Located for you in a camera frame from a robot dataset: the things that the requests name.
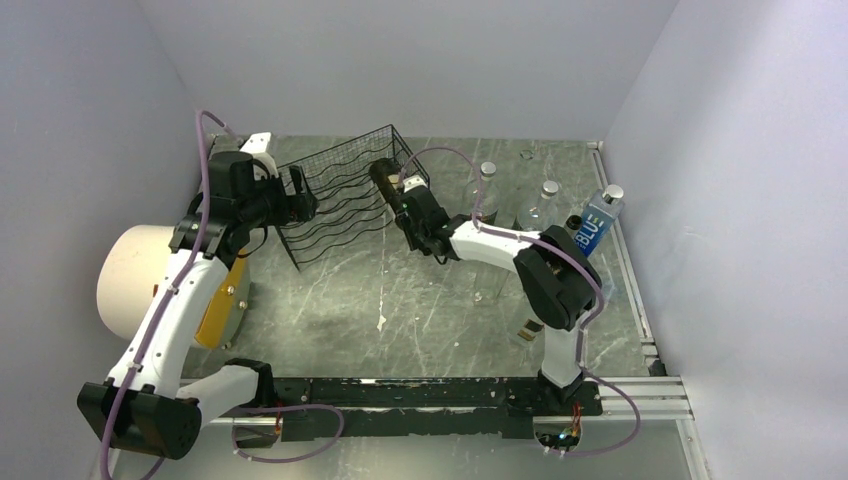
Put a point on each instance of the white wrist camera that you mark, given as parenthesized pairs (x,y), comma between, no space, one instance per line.
(413,182)
(258,147)

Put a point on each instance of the blue labelled water bottle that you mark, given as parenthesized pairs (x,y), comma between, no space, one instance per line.
(598,216)

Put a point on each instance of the white cylindrical drum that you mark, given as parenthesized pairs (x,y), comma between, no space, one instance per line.
(129,280)

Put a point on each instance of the dark green wine bottle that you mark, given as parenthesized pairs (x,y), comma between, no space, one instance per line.
(384,173)

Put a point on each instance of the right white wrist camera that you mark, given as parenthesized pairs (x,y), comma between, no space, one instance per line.
(413,182)

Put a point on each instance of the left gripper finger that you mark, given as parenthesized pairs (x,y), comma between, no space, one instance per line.
(307,206)
(298,182)

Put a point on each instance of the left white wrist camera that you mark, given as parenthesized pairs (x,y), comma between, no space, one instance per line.
(258,147)

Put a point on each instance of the black wire wine rack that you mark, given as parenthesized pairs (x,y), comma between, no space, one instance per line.
(350,208)

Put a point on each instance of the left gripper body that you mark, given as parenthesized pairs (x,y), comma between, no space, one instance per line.
(279,205)

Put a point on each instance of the clear red-label bottle silver cap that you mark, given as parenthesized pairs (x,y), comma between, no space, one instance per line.
(484,195)

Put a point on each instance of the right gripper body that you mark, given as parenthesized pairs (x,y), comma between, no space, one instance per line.
(415,233)

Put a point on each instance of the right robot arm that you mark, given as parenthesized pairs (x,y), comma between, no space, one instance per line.
(562,287)

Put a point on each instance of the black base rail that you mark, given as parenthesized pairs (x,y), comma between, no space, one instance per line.
(510,407)

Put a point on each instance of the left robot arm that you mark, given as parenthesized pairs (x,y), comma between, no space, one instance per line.
(140,406)

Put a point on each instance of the gold-foil wine bottle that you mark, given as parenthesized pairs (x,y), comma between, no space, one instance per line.
(573,224)

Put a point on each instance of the clear glass bottle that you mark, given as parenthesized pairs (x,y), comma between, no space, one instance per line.
(488,284)

